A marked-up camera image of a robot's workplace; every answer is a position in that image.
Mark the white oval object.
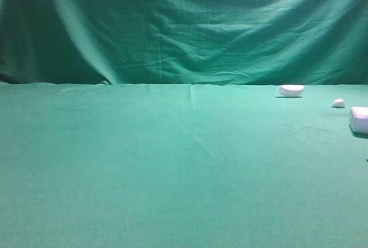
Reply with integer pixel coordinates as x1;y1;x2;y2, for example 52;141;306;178
277;85;305;98

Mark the green tablecloth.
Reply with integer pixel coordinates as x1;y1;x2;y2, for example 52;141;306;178
1;83;367;247

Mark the green backdrop curtain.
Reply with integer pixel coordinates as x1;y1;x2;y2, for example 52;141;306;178
1;0;367;85

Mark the white earphone case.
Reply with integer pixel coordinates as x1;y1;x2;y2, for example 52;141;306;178
332;98;346;108

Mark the white box object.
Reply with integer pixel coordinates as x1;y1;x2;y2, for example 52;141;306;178
349;106;368;135

